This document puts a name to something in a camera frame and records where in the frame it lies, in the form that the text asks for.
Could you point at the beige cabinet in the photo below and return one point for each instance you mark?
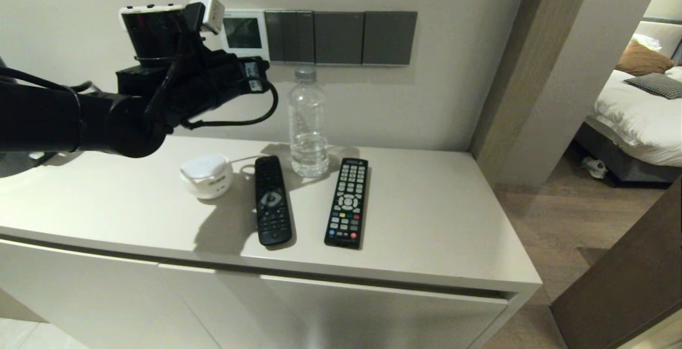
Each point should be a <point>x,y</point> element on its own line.
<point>426,216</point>

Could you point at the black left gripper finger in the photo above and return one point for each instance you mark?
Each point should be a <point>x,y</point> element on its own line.
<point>253,84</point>
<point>253,67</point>

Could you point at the white pillow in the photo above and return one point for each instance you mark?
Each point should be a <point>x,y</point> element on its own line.
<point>660,32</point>

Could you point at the light wood door panel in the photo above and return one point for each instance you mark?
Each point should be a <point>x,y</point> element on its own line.
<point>522,72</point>

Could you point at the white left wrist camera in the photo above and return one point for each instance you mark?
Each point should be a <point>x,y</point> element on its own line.
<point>210,12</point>

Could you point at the brown pillow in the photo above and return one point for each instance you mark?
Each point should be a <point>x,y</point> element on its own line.
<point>642,61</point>

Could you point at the white wall thermostat panel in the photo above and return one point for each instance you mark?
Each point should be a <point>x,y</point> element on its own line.
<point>245,32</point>

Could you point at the beige cabinet door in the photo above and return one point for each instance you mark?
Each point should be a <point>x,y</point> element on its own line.
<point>80,295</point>
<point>346,317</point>

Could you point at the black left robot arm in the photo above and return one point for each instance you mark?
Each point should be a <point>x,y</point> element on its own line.
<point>42,117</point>

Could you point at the white teal slipper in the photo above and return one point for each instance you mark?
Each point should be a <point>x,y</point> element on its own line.
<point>594,168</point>

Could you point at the dark grey bed base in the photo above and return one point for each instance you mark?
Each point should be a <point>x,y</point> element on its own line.
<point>639,174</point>

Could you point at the dark brown wooden door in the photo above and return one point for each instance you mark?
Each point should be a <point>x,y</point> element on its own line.
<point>628,274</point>

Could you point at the clear plastic water bottle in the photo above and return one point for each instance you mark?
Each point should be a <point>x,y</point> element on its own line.
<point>309,125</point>

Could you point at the white round smart speaker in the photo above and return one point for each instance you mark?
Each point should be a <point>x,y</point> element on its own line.
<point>206,178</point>

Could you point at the black electric kettle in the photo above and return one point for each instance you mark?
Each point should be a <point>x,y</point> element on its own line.
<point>16,165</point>

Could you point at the black remote with coloured buttons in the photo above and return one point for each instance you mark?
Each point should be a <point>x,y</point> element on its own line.
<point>346,200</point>

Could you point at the black remote with grey pad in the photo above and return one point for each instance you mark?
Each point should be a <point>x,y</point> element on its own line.
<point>273,200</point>

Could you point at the grey single switch panel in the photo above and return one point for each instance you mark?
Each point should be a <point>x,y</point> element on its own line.
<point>389,39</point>
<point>339,38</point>

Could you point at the bed with white duvet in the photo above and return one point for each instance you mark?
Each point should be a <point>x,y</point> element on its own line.
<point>639,125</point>

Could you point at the grey headboard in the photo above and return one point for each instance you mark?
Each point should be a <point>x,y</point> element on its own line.
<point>666,21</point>

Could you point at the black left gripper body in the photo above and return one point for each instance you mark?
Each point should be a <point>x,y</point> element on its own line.
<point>208,85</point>

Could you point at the checkered grey pillow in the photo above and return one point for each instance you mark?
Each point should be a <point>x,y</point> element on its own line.
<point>658,87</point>

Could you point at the grey triple rocker switch panel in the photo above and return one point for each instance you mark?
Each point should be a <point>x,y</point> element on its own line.
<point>290,37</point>

